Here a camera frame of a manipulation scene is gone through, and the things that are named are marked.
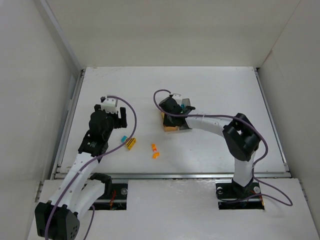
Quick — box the small teal yellow lego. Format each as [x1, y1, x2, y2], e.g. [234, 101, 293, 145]
[121, 136, 128, 143]

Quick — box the yellow black striped lego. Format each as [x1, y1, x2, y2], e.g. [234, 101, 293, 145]
[125, 137, 137, 150]

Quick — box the orange lego cluster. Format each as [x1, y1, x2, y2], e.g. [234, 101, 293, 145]
[151, 143, 157, 152]

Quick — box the orange curved lego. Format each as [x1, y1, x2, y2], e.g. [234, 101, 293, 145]
[152, 152, 160, 159]

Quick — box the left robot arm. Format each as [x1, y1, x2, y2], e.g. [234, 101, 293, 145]
[34, 104, 128, 240]

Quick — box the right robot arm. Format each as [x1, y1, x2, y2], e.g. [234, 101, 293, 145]
[157, 94, 262, 202]

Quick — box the grey transparent container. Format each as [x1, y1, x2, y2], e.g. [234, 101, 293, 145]
[178, 98, 191, 131]

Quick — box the amber transparent container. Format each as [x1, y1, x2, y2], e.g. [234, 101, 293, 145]
[161, 112, 179, 133]

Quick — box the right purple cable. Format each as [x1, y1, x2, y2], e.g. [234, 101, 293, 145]
[153, 89, 294, 207]

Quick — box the purple cable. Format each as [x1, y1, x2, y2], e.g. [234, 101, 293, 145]
[153, 89, 294, 207]
[44, 94, 138, 240]

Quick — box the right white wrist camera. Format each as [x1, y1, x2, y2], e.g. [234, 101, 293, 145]
[169, 93, 183, 106]

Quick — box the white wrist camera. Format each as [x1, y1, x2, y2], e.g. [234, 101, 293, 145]
[169, 93, 183, 106]
[100, 95, 118, 114]

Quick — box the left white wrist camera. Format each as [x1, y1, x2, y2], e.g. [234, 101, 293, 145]
[100, 95, 118, 114]

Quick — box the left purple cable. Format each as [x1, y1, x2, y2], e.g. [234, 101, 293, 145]
[44, 94, 138, 240]

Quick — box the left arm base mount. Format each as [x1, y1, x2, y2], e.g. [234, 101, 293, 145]
[77, 181, 129, 211]

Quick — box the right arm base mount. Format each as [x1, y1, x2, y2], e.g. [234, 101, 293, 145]
[215, 182, 265, 210]

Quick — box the aluminium rail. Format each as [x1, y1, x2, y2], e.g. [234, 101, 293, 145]
[47, 161, 292, 180]

